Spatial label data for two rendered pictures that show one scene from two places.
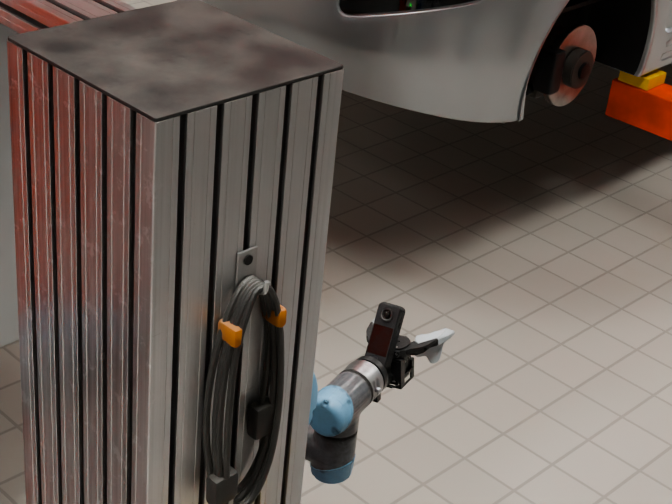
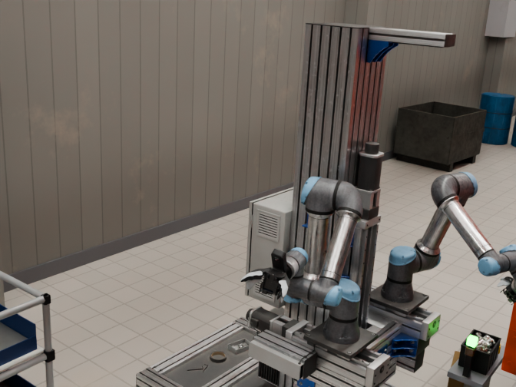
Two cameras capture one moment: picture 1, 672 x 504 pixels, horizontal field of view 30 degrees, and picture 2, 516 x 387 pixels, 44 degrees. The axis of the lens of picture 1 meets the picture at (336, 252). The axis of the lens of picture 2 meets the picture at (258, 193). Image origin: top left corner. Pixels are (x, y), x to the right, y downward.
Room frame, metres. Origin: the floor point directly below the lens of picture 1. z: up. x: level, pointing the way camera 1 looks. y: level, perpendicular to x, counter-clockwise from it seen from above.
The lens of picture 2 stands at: (3.86, -0.33, 2.14)
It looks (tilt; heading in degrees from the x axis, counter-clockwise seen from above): 18 degrees down; 176
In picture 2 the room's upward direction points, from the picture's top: 3 degrees clockwise
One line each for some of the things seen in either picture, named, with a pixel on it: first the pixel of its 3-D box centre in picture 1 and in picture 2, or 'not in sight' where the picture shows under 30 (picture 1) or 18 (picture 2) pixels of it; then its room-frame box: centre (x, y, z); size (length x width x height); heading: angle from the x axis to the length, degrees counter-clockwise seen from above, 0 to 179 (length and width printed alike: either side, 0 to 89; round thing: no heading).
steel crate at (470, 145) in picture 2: not in sight; (439, 135); (-4.63, 2.74, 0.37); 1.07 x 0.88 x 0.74; 138
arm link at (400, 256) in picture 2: not in sight; (402, 262); (1.20, 0.55, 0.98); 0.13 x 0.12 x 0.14; 120
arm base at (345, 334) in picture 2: not in sight; (342, 323); (1.57, 0.21, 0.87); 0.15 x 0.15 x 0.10
